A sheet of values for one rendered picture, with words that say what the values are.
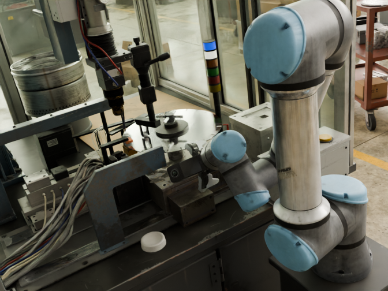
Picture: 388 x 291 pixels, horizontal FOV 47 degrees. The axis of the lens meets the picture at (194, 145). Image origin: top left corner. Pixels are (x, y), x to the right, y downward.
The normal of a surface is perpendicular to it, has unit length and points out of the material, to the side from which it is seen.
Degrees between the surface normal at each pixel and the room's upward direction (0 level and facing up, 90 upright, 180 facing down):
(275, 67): 82
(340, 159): 90
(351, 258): 73
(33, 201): 90
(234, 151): 56
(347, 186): 8
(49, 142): 90
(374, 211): 0
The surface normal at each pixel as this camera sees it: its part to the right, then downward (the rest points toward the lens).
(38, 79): 0.04, 0.44
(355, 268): 0.15, 0.12
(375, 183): -0.14, -0.89
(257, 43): -0.76, 0.26
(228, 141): 0.21, -0.18
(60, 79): 0.54, 0.31
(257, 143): -0.84, 0.34
